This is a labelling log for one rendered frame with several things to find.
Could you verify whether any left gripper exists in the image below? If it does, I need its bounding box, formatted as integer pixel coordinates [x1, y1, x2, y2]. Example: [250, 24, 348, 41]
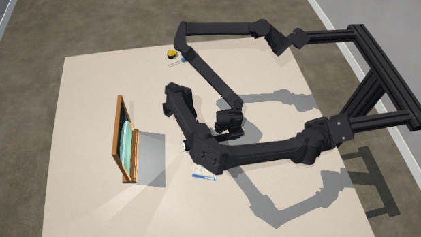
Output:
[187, 100, 197, 118]

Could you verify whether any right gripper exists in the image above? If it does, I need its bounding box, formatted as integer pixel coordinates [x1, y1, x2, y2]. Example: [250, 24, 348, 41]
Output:
[228, 124, 244, 140]

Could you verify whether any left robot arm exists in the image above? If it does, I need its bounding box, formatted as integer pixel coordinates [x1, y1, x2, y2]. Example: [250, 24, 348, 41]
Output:
[162, 82, 334, 176]

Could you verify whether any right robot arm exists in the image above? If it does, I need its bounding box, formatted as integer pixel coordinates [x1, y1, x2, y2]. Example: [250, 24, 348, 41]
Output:
[174, 19, 289, 134]

